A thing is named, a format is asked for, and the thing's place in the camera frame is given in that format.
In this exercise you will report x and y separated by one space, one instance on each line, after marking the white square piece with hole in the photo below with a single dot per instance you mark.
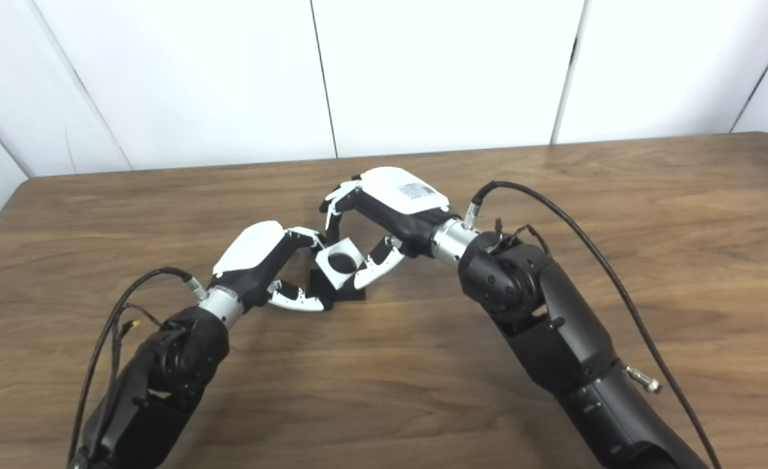
333 277

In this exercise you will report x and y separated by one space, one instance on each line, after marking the white and black left hand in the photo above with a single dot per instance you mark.
250 247

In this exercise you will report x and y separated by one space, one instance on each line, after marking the black peg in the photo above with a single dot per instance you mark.
352 295

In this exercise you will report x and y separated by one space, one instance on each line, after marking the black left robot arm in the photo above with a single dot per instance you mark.
175 358

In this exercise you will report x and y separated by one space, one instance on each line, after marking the white and black right hand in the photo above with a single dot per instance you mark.
397 198

